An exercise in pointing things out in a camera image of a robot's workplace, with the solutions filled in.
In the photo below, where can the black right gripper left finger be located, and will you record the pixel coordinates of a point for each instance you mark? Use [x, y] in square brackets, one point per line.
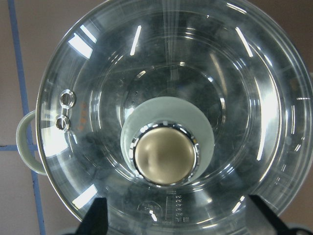
[95, 221]

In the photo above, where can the glass pot lid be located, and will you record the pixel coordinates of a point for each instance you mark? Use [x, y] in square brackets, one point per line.
[171, 110]

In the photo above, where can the mint green cooking pot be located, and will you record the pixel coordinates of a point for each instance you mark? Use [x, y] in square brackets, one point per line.
[27, 142]

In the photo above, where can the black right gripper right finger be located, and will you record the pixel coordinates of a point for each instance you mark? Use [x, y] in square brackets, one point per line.
[261, 220]

